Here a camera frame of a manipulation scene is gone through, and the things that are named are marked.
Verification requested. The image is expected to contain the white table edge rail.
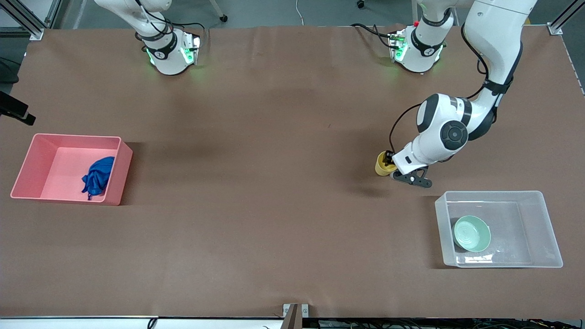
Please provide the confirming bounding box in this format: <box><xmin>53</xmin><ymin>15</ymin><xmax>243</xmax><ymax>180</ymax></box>
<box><xmin>0</xmin><ymin>315</ymin><xmax>286</xmax><ymax>329</ymax></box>

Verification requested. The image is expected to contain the black left arm base cable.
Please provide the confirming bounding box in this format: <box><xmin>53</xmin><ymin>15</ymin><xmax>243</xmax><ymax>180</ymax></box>
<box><xmin>351</xmin><ymin>22</ymin><xmax>399</xmax><ymax>49</ymax></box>

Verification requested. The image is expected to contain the black right arm base cable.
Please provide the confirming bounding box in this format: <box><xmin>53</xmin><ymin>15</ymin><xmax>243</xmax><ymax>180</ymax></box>
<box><xmin>135</xmin><ymin>2</ymin><xmax>206</xmax><ymax>44</ymax></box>

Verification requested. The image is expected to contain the dark brown mount post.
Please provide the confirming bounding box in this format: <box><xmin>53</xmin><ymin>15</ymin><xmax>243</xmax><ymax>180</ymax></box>
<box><xmin>283</xmin><ymin>305</ymin><xmax>303</xmax><ymax>329</ymax></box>

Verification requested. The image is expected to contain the chair leg with black caster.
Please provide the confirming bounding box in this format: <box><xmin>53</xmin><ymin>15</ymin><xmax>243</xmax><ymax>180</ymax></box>
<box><xmin>208</xmin><ymin>0</ymin><xmax>229</xmax><ymax>23</ymax></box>

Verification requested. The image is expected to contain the yellow plastic cup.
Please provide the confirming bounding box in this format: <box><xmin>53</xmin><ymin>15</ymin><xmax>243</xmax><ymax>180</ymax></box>
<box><xmin>375</xmin><ymin>152</ymin><xmax>398</xmax><ymax>177</ymax></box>

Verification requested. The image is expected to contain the mint green bowl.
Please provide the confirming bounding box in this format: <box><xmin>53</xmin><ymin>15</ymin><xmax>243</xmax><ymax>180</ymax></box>
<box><xmin>452</xmin><ymin>215</ymin><xmax>492</xmax><ymax>253</ymax></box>

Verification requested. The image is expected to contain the small metal table bracket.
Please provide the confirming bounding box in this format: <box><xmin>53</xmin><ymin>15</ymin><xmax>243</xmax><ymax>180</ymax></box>
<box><xmin>282</xmin><ymin>303</ymin><xmax>309</xmax><ymax>318</ymax></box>

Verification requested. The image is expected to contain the pink plastic bin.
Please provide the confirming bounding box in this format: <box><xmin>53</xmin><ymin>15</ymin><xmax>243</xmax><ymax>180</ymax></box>
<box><xmin>10</xmin><ymin>133</ymin><xmax>133</xmax><ymax>207</ymax></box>

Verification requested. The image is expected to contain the aluminium frame profile with bracket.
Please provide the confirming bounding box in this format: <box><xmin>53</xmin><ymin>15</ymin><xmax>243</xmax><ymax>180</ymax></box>
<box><xmin>548</xmin><ymin>0</ymin><xmax>585</xmax><ymax>37</ymax></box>
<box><xmin>0</xmin><ymin>0</ymin><xmax>63</xmax><ymax>41</ymax></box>

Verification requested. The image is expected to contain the clear plastic box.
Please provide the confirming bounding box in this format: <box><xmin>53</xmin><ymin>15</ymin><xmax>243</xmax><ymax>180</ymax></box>
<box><xmin>434</xmin><ymin>190</ymin><xmax>564</xmax><ymax>269</ymax></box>

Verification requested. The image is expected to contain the black arm base cable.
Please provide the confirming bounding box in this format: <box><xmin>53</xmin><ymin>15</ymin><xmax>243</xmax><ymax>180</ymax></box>
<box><xmin>351</xmin><ymin>22</ymin><xmax>399</xmax><ymax>49</ymax></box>
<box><xmin>135</xmin><ymin>2</ymin><xmax>206</xmax><ymax>44</ymax></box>

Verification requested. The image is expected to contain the blue cloth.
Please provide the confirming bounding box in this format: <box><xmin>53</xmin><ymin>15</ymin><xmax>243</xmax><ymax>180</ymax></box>
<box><xmin>81</xmin><ymin>156</ymin><xmax>116</xmax><ymax>201</ymax></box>

